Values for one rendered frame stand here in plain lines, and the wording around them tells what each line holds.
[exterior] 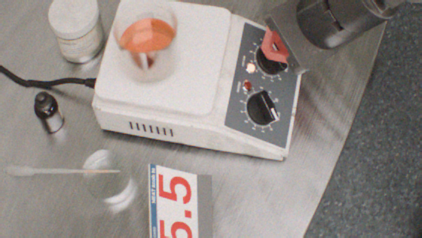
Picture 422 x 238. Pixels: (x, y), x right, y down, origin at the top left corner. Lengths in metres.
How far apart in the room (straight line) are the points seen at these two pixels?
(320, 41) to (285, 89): 0.12
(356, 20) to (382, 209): 0.98
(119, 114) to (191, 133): 0.07
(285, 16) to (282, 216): 0.22
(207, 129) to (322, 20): 0.17
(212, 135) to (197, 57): 0.08
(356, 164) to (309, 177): 0.81
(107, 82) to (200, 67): 0.09
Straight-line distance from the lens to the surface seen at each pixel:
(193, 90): 0.91
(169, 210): 0.94
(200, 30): 0.94
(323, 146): 0.99
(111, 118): 0.95
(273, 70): 0.96
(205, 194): 0.96
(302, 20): 0.86
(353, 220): 1.75
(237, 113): 0.93
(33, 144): 1.01
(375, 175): 1.78
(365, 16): 0.80
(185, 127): 0.93
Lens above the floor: 1.67
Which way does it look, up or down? 68 degrees down
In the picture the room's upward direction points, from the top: 4 degrees counter-clockwise
